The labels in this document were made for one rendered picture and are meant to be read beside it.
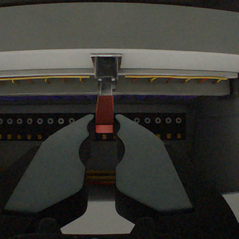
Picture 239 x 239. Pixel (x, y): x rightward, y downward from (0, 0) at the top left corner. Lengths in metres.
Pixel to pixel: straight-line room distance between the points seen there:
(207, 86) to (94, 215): 0.21
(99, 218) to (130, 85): 0.16
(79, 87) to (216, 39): 0.15
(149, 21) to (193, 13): 0.04
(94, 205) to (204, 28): 0.21
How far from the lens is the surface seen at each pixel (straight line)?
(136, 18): 0.17
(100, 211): 0.22
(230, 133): 0.30
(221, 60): 0.20
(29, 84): 0.25
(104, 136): 0.34
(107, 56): 0.17
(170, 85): 0.23
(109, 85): 0.16
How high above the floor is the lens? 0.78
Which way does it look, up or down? 14 degrees up
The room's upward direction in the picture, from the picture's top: 180 degrees counter-clockwise
